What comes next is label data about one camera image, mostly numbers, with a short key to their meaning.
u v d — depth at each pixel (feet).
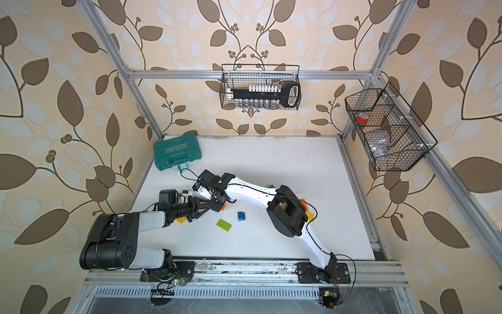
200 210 2.78
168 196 2.43
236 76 2.99
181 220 2.83
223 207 2.66
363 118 2.85
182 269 2.47
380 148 2.36
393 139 2.41
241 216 2.90
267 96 2.77
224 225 2.84
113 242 1.46
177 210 2.54
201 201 2.72
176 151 3.55
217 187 2.13
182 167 3.41
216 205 2.54
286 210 1.79
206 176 2.31
